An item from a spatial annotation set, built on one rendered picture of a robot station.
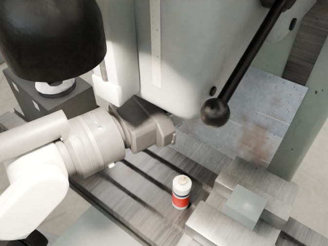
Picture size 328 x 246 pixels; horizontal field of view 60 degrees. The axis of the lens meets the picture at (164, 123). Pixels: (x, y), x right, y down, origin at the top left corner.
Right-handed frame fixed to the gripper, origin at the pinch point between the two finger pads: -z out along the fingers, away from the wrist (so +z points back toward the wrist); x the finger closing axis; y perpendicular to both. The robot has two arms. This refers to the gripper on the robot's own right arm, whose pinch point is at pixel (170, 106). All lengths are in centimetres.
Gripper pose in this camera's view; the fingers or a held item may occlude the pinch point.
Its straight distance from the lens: 48.6
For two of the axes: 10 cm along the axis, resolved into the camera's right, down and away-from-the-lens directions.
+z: -8.3, 3.9, -4.0
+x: -5.6, -5.9, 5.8
